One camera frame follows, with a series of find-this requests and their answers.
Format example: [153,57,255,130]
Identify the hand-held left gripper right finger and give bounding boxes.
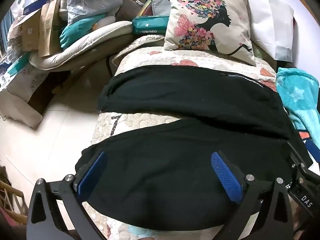
[211,151,297,240]

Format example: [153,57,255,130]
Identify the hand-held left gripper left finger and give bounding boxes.
[26,151,108,240]

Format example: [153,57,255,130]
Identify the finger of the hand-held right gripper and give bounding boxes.
[287,142,312,174]

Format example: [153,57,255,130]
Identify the black pants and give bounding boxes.
[75,65,313,230]

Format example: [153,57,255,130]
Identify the teal star-print blanket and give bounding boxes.
[276,67,320,140]

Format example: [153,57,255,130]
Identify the quilted heart-print blanket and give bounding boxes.
[90,35,278,240]

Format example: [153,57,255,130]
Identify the brown sofa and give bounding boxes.
[45,32,140,85]

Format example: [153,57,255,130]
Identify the beige padded cushion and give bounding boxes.
[29,20,133,70]

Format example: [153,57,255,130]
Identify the white paper bag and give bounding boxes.
[246,0,295,62]

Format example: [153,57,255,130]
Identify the teal cloth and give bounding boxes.
[59,14,115,50]

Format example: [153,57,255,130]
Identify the brown paper bag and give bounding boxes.
[38,0,63,58]

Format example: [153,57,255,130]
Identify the floral silhouette throw pillow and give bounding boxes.
[164,0,257,67]

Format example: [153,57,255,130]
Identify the cardboard box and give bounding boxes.
[15,9,42,53]

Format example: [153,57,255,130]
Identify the teal wipes packet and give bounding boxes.
[131,16,170,35]

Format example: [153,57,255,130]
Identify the clear plastic bag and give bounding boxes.
[65,0,123,22]

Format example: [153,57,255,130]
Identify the grey fabric bag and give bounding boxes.
[149,0,172,18]

